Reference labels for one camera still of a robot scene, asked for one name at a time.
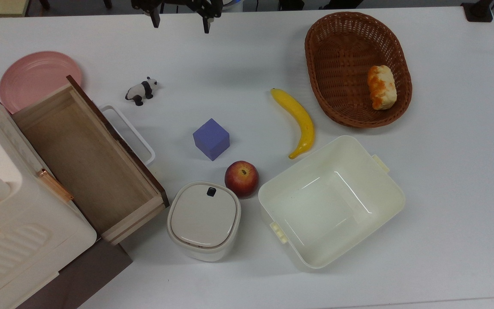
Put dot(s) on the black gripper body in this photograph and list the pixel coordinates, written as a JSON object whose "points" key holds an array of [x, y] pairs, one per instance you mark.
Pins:
{"points": [[178, 5]]}

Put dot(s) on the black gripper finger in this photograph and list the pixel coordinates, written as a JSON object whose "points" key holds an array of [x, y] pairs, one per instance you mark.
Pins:
{"points": [[155, 19], [206, 25]]}

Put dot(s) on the black and white panda toy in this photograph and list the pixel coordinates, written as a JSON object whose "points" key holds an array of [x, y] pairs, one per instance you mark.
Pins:
{"points": [[140, 92]]}

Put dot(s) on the wooden drawer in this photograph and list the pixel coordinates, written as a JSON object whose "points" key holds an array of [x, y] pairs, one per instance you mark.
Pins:
{"points": [[88, 163]]}

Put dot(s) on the black equipment foot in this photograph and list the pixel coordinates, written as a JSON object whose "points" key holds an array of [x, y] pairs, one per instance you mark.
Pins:
{"points": [[292, 4], [341, 3]]}

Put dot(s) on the purple foam cube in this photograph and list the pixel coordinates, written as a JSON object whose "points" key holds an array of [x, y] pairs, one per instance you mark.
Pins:
{"points": [[211, 139]]}

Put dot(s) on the yellow banana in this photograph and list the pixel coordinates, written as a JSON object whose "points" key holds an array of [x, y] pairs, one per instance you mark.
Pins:
{"points": [[300, 118]]}

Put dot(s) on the pink plate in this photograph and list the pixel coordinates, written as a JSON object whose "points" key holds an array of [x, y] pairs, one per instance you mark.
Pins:
{"points": [[32, 83]]}

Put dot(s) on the brown wicker basket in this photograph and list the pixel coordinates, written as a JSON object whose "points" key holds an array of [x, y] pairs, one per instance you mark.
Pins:
{"points": [[345, 64]]}

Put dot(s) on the red apple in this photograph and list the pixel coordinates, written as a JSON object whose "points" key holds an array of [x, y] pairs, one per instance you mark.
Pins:
{"points": [[241, 178]]}

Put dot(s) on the piece of toasted bread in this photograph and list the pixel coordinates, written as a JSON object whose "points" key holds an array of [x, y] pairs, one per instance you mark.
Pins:
{"points": [[382, 88]]}

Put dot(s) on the small white lidded bin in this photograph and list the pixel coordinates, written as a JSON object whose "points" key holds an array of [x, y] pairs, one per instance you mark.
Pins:
{"points": [[204, 219]]}

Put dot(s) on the cream plastic tub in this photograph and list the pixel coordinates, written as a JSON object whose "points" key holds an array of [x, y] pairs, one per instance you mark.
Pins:
{"points": [[330, 201]]}

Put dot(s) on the cream plastic storage box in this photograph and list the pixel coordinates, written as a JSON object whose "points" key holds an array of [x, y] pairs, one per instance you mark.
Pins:
{"points": [[11, 240]]}

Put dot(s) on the dark brown wooden cabinet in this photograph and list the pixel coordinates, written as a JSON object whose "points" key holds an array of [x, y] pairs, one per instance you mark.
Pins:
{"points": [[84, 274]]}

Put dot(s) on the black camera stand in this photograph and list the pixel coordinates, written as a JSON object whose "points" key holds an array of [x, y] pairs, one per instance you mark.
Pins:
{"points": [[478, 10]]}

